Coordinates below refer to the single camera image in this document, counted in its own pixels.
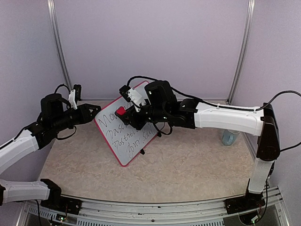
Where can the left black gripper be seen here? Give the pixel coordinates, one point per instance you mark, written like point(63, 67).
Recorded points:
point(85, 116)

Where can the aluminium frame post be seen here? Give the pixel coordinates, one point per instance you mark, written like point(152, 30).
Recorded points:
point(58, 44)
point(243, 50)

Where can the light blue mug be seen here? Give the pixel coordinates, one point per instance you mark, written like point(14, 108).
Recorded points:
point(229, 137)

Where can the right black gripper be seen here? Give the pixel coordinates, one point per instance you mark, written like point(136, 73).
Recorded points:
point(133, 121)

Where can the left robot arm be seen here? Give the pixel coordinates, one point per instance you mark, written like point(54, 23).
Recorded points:
point(57, 114)

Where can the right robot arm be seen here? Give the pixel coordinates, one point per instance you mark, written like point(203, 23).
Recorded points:
point(158, 103)

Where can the left aluminium frame post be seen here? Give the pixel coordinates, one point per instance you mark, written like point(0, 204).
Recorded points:
point(58, 44)

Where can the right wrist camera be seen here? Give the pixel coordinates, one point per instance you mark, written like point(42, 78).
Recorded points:
point(133, 96)

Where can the pink framed whiteboard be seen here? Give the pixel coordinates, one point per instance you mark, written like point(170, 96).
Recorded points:
point(124, 141)

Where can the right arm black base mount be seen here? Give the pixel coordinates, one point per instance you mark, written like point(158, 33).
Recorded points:
point(248, 201)

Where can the front aluminium rail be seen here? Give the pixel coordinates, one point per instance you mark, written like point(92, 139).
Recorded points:
point(106, 213)

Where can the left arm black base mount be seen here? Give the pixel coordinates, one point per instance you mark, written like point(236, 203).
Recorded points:
point(62, 202)

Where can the right aluminium frame post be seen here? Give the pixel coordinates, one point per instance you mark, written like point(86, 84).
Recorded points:
point(243, 50)

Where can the red whiteboard eraser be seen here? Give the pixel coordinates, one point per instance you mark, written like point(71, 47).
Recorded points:
point(120, 111)

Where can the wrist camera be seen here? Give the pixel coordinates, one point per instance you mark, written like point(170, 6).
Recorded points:
point(75, 96)
point(133, 96)

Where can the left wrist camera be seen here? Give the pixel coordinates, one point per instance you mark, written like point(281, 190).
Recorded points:
point(75, 96)

